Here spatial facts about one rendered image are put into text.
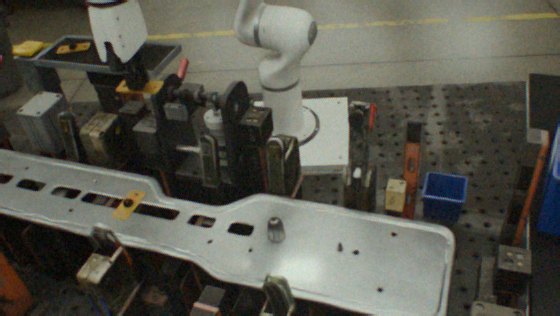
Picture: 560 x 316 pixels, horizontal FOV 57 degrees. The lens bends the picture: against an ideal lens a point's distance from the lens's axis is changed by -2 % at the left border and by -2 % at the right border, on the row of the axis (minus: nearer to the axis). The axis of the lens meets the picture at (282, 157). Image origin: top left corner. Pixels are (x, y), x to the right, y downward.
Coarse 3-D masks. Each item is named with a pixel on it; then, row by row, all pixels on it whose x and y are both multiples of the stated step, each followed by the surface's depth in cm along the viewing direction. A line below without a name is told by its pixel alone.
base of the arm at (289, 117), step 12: (264, 96) 156; (276, 96) 153; (288, 96) 154; (300, 96) 158; (276, 108) 157; (288, 108) 157; (300, 108) 160; (276, 120) 160; (288, 120) 160; (300, 120) 163; (312, 120) 168; (276, 132) 164; (288, 132) 163; (300, 132) 165
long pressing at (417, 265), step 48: (0, 192) 119; (48, 192) 117; (96, 192) 116; (144, 240) 103; (192, 240) 102; (240, 240) 101; (288, 240) 100; (336, 240) 99; (384, 240) 97; (432, 240) 96; (336, 288) 90; (384, 288) 89; (432, 288) 88
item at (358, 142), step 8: (352, 104) 95; (360, 104) 95; (368, 104) 94; (352, 112) 93; (360, 112) 93; (368, 112) 94; (352, 120) 93; (360, 120) 92; (368, 120) 95; (352, 128) 97; (360, 128) 97; (368, 128) 96; (352, 136) 98; (360, 136) 98; (368, 136) 97; (352, 144) 99; (360, 144) 99; (368, 144) 99; (352, 152) 100; (360, 152) 100; (352, 160) 101; (360, 160) 101; (352, 168) 102
